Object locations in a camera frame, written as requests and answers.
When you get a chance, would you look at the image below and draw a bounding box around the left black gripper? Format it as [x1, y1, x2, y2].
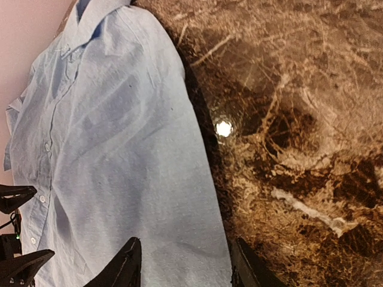
[0, 185, 55, 287]

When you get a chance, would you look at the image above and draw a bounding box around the light blue shirt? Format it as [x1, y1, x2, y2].
[4, 1, 231, 286]

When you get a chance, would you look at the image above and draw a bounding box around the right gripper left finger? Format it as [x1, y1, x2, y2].
[84, 237, 141, 287]

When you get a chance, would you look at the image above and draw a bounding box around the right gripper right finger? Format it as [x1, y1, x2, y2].
[232, 238, 286, 287]

